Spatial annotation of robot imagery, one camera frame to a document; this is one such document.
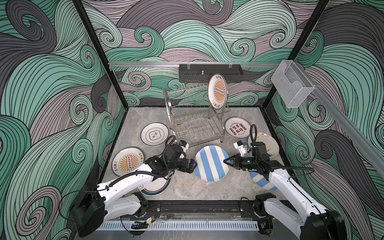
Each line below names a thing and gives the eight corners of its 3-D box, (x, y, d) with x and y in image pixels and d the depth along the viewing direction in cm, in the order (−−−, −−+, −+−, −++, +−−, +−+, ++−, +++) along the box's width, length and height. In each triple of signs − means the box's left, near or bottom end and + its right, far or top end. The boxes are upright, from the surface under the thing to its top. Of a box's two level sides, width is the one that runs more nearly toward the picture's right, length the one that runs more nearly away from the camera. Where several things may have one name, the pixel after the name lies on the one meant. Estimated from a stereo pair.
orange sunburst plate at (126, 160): (119, 181, 84) (118, 179, 83) (107, 159, 93) (105, 158, 91) (147, 160, 92) (146, 158, 91) (134, 142, 101) (133, 140, 99)
